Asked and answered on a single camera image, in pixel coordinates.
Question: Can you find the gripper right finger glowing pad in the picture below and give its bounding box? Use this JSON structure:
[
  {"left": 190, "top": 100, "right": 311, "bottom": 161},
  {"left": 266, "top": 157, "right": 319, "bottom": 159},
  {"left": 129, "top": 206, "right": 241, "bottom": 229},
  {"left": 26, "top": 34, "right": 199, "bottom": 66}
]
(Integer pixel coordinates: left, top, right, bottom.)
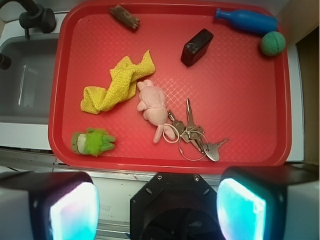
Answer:
[{"left": 216, "top": 165, "right": 320, "bottom": 240}]

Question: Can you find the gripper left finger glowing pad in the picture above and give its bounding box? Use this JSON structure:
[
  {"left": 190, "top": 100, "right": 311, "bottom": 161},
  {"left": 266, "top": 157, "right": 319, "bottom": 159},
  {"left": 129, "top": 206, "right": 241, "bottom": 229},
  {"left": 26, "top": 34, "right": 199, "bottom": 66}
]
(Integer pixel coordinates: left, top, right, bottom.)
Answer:
[{"left": 0, "top": 171, "right": 100, "bottom": 240}]

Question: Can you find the black box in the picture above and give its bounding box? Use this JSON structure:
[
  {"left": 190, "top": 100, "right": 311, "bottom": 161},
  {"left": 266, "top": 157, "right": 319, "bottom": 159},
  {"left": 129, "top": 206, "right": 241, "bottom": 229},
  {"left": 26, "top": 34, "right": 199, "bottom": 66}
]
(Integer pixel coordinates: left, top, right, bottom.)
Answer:
[{"left": 180, "top": 28, "right": 214, "bottom": 67}]

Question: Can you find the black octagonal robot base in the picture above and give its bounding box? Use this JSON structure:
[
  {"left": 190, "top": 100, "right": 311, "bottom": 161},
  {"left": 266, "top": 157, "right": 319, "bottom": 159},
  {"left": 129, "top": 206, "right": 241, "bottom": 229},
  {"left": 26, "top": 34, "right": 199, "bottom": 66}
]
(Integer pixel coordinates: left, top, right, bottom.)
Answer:
[{"left": 129, "top": 172, "right": 224, "bottom": 240}]

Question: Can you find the green plush turtle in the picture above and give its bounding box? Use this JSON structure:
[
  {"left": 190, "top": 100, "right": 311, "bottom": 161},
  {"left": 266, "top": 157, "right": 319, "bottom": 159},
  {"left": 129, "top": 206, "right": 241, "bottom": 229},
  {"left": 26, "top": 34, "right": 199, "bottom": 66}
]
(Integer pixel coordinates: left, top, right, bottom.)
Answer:
[{"left": 71, "top": 127, "right": 116, "bottom": 157}]

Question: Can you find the silver key bunch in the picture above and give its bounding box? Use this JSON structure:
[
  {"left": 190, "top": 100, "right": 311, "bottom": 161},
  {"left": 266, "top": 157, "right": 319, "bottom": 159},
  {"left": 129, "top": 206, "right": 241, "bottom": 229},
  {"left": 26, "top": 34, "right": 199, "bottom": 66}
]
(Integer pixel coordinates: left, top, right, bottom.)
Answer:
[{"left": 162, "top": 98, "right": 231, "bottom": 162}]

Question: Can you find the grey sink basin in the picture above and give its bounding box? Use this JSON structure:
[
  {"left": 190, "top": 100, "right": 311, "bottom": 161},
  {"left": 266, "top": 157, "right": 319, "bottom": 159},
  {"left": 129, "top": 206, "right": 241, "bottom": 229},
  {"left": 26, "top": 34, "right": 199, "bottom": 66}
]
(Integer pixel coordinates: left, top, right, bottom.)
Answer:
[{"left": 0, "top": 33, "right": 59, "bottom": 125}]

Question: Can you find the pink plush bunny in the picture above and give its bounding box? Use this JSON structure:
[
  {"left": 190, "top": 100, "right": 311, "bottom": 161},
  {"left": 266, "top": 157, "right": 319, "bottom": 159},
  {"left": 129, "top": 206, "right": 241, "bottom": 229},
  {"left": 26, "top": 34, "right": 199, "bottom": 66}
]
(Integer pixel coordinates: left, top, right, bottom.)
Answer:
[{"left": 137, "top": 79, "right": 176, "bottom": 144}]

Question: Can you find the red plastic tray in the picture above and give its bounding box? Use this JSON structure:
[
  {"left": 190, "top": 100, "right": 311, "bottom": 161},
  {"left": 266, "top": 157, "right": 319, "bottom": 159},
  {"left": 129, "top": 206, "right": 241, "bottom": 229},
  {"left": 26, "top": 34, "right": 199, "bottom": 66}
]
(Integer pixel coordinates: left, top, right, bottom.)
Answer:
[{"left": 48, "top": 0, "right": 292, "bottom": 174}]

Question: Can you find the yellow cloth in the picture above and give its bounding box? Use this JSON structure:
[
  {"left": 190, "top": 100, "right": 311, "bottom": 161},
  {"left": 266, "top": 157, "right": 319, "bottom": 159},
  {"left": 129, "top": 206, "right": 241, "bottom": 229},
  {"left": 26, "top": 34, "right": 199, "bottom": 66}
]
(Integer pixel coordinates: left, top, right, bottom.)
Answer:
[{"left": 80, "top": 49, "right": 156, "bottom": 115}]

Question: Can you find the green rubber ball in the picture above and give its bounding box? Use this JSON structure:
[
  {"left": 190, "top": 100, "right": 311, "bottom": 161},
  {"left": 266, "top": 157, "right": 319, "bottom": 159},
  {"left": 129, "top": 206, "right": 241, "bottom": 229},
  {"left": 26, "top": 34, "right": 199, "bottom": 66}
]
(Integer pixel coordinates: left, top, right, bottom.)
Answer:
[{"left": 260, "top": 31, "right": 286, "bottom": 57}]

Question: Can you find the blue plastic bottle toy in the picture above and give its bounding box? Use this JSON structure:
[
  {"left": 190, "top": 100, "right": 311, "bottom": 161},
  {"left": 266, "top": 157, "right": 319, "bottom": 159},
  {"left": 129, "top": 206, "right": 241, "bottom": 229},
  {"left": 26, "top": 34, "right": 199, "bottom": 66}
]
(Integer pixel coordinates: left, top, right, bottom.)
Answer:
[{"left": 215, "top": 8, "right": 278, "bottom": 35}]

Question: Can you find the dark grey faucet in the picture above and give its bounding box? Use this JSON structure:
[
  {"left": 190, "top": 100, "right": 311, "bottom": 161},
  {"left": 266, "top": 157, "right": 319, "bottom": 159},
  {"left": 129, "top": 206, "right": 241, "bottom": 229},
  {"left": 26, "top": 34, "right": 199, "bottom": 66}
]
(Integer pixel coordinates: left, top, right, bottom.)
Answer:
[{"left": 0, "top": 0, "right": 57, "bottom": 70}]

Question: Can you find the brown wood piece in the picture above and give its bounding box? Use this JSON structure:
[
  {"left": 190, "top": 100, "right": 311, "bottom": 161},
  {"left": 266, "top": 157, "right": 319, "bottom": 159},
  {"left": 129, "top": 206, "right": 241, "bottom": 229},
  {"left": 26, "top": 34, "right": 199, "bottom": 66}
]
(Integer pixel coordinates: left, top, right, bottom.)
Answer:
[{"left": 108, "top": 5, "right": 140, "bottom": 30}]

